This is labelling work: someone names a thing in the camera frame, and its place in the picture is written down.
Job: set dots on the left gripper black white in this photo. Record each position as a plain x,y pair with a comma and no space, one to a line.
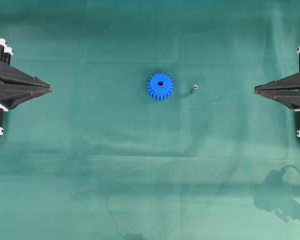
12,95

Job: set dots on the small metal shaft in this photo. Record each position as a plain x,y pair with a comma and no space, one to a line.
194,89

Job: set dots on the green cloth mat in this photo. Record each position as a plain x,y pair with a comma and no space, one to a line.
99,159

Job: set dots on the blue plastic gear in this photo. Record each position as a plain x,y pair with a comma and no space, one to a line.
160,86

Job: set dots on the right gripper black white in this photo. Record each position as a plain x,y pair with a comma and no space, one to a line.
285,91

